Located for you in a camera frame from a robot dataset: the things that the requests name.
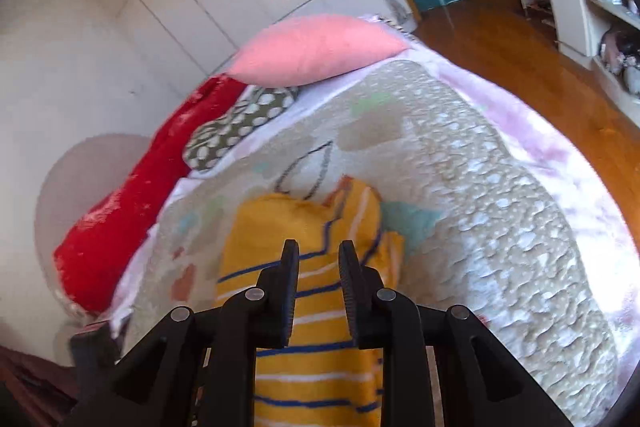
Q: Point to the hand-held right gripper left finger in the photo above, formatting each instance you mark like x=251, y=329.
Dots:
x=291, y=297

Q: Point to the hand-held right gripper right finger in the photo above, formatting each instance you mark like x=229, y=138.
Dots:
x=349, y=297

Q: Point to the yellow striped sweater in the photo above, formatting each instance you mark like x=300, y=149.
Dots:
x=320, y=312

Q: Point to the dark maroon clothing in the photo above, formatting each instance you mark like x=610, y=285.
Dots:
x=30, y=387

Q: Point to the red patterned blanket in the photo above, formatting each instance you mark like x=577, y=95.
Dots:
x=125, y=217

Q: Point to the beige quilted bed cover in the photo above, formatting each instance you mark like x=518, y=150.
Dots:
x=475, y=232

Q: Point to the olive hedgehog print pillow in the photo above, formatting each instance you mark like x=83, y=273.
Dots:
x=235, y=127

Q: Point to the pale bedsheet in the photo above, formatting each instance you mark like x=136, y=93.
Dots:
x=500, y=107

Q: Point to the pink pillow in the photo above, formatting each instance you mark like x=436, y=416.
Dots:
x=315, y=49

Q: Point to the white shelf unit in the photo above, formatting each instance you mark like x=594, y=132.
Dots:
x=570, y=7

